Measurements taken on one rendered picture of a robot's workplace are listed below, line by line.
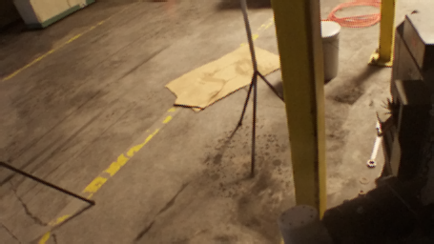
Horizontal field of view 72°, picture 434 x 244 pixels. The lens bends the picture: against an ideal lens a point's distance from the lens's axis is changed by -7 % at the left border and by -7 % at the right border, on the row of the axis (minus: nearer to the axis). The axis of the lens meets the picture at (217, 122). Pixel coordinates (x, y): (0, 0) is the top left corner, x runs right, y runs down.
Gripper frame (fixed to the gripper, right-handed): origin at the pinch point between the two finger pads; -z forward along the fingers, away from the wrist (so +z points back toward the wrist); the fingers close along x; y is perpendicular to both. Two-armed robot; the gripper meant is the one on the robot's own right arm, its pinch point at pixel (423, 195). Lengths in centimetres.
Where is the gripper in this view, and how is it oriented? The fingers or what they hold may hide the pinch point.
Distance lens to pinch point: 64.7
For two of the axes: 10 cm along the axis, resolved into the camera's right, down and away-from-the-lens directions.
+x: 2.5, 5.3, -8.1
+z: -9.4, 3.3, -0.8
